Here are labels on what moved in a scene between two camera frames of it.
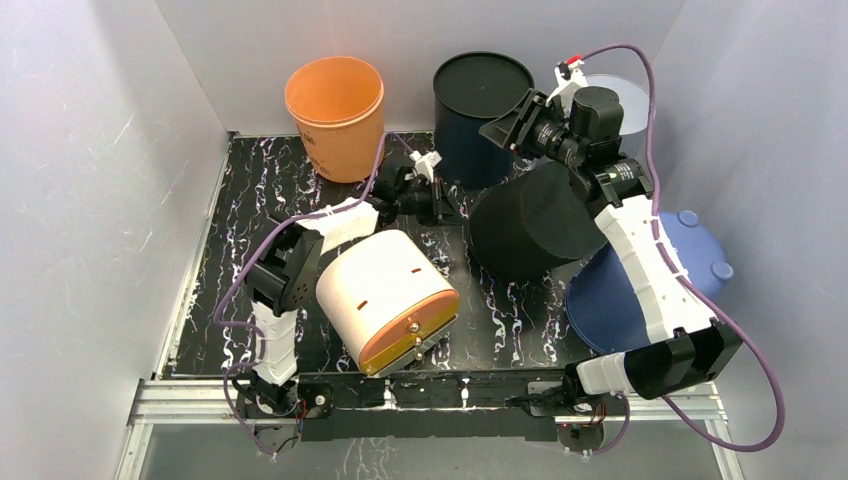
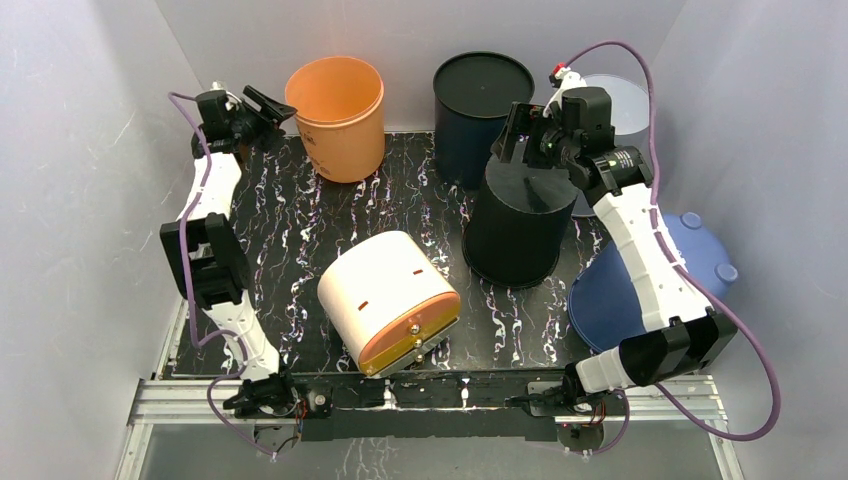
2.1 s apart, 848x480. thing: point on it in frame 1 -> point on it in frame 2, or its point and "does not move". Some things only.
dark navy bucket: [471, 89] does not move
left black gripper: [440, 210] -> [269, 119]
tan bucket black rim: [337, 104] does not move
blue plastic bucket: [605, 307] does not move
